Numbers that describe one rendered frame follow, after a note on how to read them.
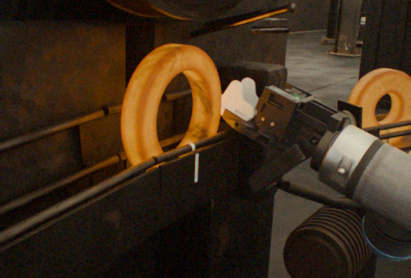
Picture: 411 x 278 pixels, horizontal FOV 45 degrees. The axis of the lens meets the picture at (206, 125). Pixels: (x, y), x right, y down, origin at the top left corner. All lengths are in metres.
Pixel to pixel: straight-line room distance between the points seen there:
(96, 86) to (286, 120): 0.26
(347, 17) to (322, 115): 8.84
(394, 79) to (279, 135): 0.41
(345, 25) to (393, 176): 8.92
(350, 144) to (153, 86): 0.26
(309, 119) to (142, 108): 0.24
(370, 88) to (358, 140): 0.36
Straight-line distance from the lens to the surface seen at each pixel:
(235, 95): 0.75
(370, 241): 0.81
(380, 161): 0.67
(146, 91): 0.60
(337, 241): 0.89
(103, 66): 0.66
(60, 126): 0.61
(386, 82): 1.04
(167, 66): 0.63
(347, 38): 9.54
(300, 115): 0.70
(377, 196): 0.67
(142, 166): 0.60
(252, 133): 0.71
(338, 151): 0.67
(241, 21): 0.72
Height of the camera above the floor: 0.91
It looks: 14 degrees down
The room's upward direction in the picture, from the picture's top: 2 degrees clockwise
